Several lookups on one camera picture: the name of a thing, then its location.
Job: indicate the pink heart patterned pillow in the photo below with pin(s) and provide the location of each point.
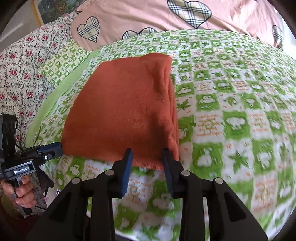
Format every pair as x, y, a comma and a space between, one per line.
103, 22

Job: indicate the left human hand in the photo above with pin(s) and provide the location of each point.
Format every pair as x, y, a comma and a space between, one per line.
23, 195

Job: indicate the floral rose patterned pillow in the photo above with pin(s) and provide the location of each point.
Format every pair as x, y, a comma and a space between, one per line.
23, 88

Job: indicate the framed landscape painting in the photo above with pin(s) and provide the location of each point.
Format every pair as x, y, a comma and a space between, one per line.
49, 10

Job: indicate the green white patterned pillow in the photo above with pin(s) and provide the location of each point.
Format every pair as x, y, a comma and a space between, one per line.
63, 63

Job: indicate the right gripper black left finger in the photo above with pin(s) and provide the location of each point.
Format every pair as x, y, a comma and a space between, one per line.
83, 209

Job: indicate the green white patterned quilt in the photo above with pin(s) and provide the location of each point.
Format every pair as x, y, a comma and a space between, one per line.
236, 110

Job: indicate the rust orange knit sweater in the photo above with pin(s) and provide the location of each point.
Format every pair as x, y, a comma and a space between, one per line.
126, 103

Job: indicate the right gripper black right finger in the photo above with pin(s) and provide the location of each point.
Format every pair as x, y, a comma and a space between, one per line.
229, 218

